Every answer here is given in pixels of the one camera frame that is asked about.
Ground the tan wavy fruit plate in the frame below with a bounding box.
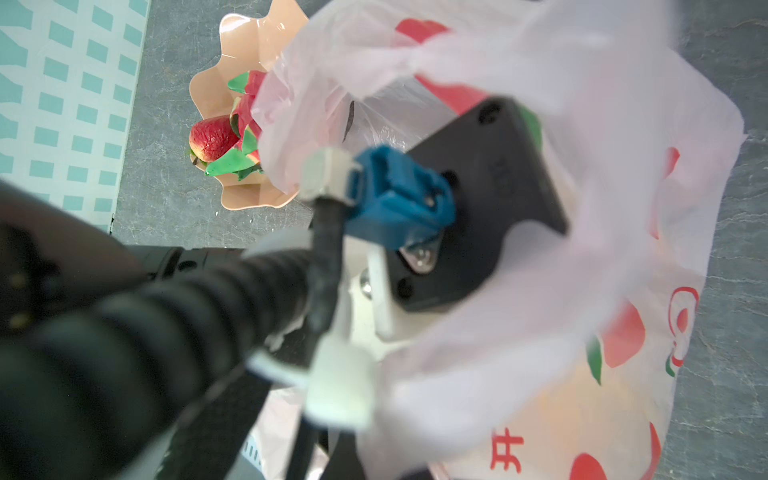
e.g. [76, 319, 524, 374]
[189, 0, 308, 211]

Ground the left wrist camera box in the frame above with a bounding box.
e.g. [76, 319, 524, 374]
[344, 95, 570, 343]

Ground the red dragon fruit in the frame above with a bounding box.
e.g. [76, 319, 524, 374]
[204, 70, 266, 181]

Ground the pink printed plastic bag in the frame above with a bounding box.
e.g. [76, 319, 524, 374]
[252, 1, 744, 479]

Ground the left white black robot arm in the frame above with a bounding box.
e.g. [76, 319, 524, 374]
[1, 184, 347, 479]

